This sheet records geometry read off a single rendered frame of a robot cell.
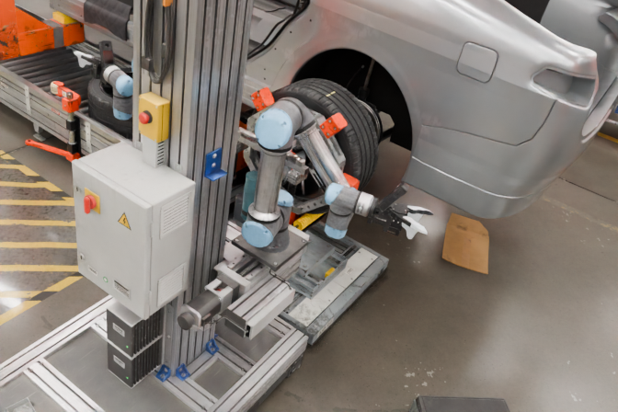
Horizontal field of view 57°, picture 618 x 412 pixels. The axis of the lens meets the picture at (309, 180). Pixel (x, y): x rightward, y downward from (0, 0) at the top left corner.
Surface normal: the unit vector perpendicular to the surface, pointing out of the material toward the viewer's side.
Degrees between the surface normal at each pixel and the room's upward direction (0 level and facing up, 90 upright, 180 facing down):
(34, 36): 90
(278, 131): 82
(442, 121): 90
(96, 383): 0
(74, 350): 0
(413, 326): 0
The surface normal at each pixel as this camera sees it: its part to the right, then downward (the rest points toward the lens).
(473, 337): 0.17, -0.83
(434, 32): -0.56, 0.37
